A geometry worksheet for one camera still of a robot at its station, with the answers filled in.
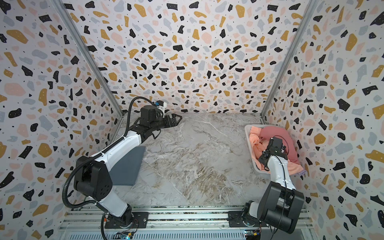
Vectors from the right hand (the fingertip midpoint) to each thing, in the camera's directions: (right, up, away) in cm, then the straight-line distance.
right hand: (267, 158), depth 85 cm
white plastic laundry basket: (-7, +17, +15) cm, 24 cm away
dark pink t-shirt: (+4, +15, +7) cm, 17 cm away
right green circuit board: (-13, -34, -14) cm, 39 cm away
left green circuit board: (-73, -33, -15) cm, 82 cm away
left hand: (-52, +24, -3) cm, 57 cm away
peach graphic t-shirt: (-2, +7, +7) cm, 10 cm away
